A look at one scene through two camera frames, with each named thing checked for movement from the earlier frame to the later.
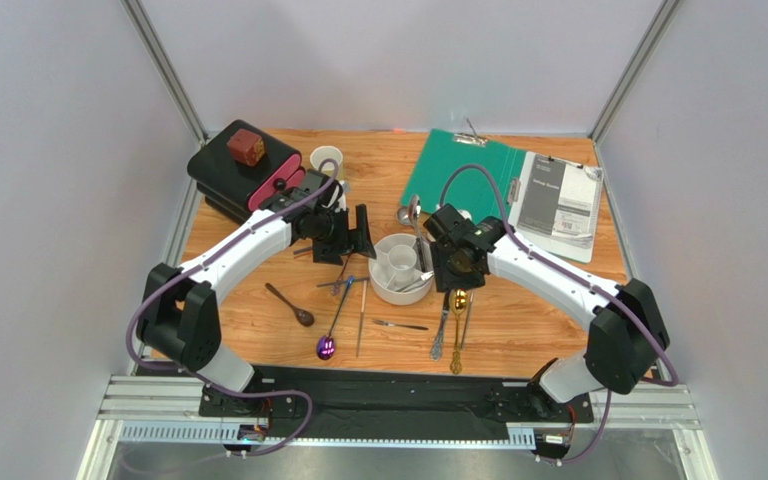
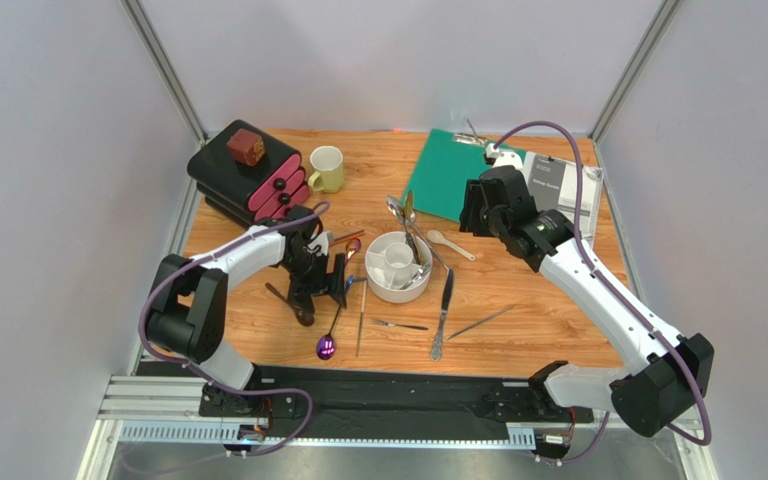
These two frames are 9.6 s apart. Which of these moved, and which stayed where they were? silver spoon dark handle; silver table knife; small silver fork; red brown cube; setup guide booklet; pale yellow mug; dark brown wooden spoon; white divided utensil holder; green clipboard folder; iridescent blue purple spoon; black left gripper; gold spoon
Moved: gold spoon; black left gripper; silver spoon dark handle
Stayed: silver table knife; dark brown wooden spoon; pale yellow mug; green clipboard folder; small silver fork; setup guide booklet; white divided utensil holder; red brown cube; iridescent blue purple spoon
